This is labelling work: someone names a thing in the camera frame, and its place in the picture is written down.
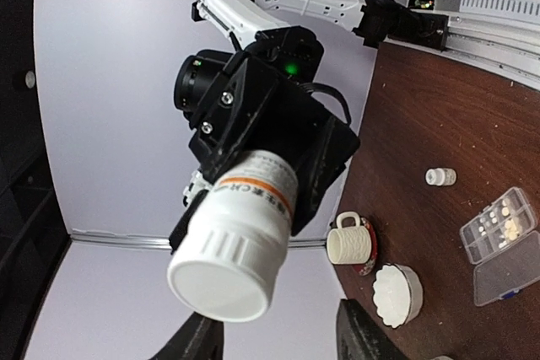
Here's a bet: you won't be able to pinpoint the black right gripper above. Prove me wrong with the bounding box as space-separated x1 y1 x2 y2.
169 27 360 250

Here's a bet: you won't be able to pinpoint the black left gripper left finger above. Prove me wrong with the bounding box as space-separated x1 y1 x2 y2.
150 316 224 360

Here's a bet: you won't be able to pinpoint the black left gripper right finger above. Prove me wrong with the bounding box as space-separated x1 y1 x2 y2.
336 299 408 360

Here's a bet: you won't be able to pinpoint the small white pill bottle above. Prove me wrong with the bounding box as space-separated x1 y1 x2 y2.
167 150 298 323

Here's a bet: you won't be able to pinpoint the clear plastic pill organizer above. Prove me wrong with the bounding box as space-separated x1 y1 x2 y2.
459 186 539 307

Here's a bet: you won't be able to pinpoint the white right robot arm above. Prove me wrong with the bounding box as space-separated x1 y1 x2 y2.
167 0 449 323

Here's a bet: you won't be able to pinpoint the white pills in organizer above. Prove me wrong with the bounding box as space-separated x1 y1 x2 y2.
472 198 524 249

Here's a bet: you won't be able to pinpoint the white scalloped dish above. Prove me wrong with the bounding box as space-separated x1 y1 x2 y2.
372 264 424 329

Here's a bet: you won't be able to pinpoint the white ribbed cup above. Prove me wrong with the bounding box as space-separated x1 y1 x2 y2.
326 211 365 265

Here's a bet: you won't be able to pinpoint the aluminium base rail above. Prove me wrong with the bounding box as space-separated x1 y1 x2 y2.
439 0 540 91

